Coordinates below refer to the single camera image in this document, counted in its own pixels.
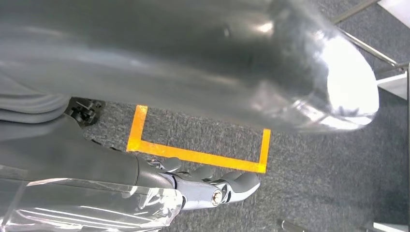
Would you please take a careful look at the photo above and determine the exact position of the dark robot foot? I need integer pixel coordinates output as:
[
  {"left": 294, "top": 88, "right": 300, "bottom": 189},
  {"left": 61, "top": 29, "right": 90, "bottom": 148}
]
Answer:
[{"left": 64, "top": 97, "right": 106, "bottom": 128}]

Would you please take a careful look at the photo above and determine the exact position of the yellow floor tape square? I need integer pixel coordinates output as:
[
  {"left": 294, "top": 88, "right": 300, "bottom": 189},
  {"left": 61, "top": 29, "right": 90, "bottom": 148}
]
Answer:
[{"left": 126, "top": 104, "right": 272, "bottom": 174}]

